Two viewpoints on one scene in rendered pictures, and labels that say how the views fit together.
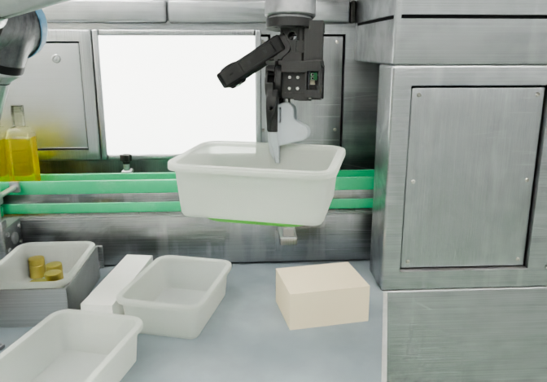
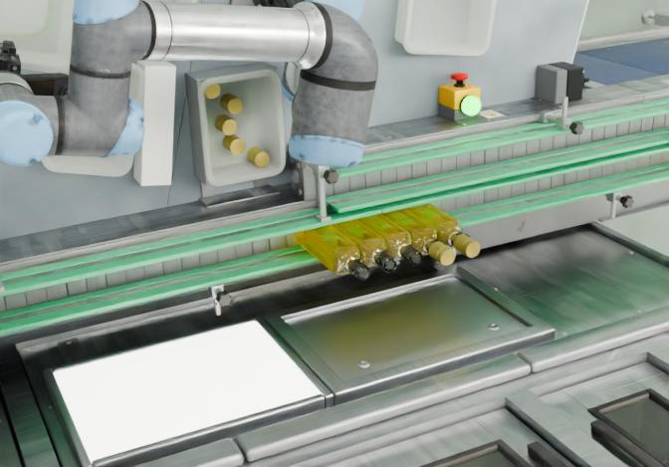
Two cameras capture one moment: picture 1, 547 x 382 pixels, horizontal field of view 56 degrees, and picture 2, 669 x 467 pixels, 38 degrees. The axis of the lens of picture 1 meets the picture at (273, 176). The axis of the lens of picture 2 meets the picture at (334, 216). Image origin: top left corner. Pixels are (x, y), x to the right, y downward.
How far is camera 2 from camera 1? 1.45 m
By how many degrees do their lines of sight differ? 58
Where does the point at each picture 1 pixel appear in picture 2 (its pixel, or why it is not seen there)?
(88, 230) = (228, 210)
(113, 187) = (216, 241)
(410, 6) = not seen: outside the picture
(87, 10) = (349, 409)
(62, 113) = (330, 332)
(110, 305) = (146, 67)
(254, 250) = (24, 240)
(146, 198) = (173, 246)
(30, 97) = (374, 332)
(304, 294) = not seen: outside the picture
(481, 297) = not seen: outside the picture
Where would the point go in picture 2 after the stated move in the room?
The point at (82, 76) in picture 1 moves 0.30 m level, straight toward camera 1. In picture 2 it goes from (321, 359) to (267, 222)
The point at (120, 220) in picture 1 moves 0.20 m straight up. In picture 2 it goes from (196, 222) to (230, 257)
